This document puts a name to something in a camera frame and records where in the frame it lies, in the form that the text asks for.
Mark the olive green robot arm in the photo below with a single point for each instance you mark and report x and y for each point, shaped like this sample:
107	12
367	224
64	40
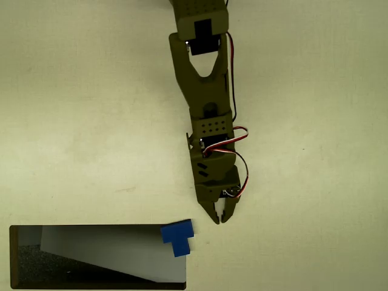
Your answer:
203	91

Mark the rectangular table opening bin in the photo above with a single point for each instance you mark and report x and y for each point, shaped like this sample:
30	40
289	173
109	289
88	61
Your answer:
36	272

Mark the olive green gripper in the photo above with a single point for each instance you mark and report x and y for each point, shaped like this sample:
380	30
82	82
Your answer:
209	195

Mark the blue T block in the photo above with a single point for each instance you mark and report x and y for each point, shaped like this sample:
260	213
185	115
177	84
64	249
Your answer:
179	235

